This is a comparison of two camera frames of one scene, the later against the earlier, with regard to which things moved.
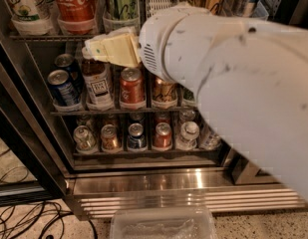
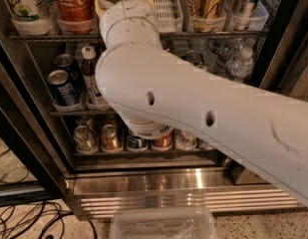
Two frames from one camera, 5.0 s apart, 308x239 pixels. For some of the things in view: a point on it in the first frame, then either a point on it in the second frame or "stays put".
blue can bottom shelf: x=136 y=139 stays put
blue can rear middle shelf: x=67 y=62 stays put
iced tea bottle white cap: x=98 y=86 stays put
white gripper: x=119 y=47 → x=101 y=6
